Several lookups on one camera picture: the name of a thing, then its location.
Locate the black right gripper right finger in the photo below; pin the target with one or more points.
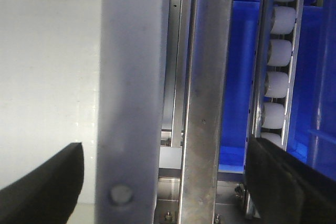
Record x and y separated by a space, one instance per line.
285 190

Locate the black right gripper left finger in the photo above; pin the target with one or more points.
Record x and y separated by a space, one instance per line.
49 193

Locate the white plastic Totelife bin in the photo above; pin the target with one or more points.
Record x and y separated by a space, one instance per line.
89 72

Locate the white roller track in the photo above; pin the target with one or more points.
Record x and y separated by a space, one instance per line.
276 54

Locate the steel shelf divider rail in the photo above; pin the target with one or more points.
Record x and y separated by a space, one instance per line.
208 46

